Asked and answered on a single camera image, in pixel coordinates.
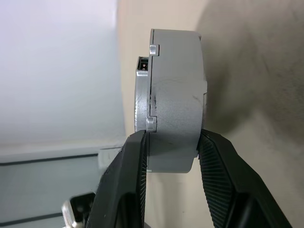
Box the silver motor lid circuit board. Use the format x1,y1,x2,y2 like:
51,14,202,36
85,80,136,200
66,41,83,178
134,28,160,172

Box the shiny silver metal bracket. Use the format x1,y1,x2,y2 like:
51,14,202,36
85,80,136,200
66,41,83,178
61,191,97,228

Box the grey motor housing copper windings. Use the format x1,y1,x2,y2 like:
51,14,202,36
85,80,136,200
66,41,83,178
147,28,209,174

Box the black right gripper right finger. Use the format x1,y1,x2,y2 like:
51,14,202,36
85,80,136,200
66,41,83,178
197,129,292,228

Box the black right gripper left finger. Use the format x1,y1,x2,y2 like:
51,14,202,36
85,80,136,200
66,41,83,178
87,130,149,228

